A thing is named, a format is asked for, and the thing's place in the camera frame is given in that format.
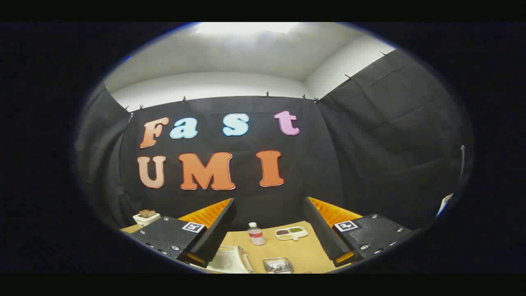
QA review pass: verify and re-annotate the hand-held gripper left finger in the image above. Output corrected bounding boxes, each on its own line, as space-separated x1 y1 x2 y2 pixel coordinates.
128 197 238 268

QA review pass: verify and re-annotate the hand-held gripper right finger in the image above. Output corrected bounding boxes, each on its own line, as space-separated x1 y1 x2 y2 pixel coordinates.
303 197 413 268

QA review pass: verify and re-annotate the white wire dish rack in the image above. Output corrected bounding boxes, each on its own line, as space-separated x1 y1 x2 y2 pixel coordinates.
205 245 254 274

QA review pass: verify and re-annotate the small metal wire basket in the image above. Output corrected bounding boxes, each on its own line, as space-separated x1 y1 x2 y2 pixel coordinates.
263 257 295 274

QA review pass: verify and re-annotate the white divided seed dish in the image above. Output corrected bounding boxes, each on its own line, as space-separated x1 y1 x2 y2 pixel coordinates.
275 227 309 241

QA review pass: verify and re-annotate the clear plastic water bottle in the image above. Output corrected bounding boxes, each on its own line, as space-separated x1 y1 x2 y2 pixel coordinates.
248 222 266 246

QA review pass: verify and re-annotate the white toaster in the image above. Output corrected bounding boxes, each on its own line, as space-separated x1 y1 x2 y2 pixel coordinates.
132 210 161 227

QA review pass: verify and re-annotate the black backdrop cloth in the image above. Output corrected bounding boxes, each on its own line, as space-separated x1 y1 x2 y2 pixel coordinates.
76 49 473 231

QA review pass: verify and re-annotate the black stand with white device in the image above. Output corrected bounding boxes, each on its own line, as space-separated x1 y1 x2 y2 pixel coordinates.
436 193 454 217

